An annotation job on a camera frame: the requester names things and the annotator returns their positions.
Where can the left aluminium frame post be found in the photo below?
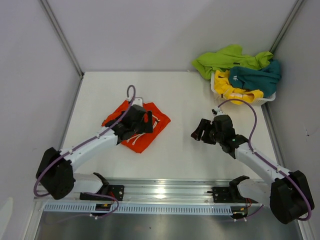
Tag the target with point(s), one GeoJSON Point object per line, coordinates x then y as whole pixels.
{"type": "Point", "coordinates": [61, 36]}

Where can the orange shorts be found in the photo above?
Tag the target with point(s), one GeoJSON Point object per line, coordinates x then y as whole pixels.
{"type": "Point", "coordinates": [139, 142]}

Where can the white plastic laundry basket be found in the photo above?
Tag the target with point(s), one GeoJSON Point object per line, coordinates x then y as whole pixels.
{"type": "Point", "coordinates": [221, 97]}

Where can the right aluminium frame post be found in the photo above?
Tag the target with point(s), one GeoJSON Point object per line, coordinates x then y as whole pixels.
{"type": "Point", "coordinates": [289, 20]}

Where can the yellow shorts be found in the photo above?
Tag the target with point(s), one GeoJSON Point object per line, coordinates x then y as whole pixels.
{"type": "Point", "coordinates": [222, 86]}

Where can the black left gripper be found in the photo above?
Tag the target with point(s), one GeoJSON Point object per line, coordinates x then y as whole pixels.
{"type": "Point", "coordinates": [147, 126]}

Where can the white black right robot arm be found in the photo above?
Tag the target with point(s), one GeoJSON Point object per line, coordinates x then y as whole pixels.
{"type": "Point", "coordinates": [286, 193]}

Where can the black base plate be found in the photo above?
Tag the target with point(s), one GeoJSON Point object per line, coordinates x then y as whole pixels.
{"type": "Point", "coordinates": [114, 191]}
{"type": "Point", "coordinates": [222, 194]}

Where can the teal shorts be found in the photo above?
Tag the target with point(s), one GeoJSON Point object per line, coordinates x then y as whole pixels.
{"type": "Point", "coordinates": [265, 80]}

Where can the aluminium frame post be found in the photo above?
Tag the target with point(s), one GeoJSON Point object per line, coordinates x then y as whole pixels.
{"type": "Point", "coordinates": [289, 20]}
{"type": "Point", "coordinates": [61, 36]}

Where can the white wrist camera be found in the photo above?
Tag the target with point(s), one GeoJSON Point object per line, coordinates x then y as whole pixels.
{"type": "Point", "coordinates": [136, 101]}
{"type": "Point", "coordinates": [217, 112]}

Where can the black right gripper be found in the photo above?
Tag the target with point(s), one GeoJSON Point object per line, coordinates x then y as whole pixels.
{"type": "Point", "coordinates": [197, 133]}

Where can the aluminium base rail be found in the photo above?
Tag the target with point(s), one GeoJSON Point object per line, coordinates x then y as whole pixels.
{"type": "Point", "coordinates": [156, 191]}

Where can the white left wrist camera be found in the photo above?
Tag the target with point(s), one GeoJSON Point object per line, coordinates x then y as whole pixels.
{"type": "Point", "coordinates": [136, 101]}

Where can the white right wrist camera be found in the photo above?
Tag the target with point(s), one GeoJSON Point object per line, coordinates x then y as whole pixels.
{"type": "Point", "coordinates": [217, 112]}

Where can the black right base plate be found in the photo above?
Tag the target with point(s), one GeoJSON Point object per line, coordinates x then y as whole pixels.
{"type": "Point", "coordinates": [222, 194]}

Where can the white slotted cable duct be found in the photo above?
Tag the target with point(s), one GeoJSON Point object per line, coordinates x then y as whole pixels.
{"type": "Point", "coordinates": [129, 208]}

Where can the lime green shorts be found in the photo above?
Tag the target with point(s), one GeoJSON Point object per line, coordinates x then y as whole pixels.
{"type": "Point", "coordinates": [228, 57]}

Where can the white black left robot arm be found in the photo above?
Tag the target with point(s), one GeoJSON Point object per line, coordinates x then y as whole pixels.
{"type": "Point", "coordinates": [57, 170]}

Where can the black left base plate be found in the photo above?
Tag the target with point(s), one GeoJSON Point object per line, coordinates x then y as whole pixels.
{"type": "Point", "coordinates": [114, 191]}

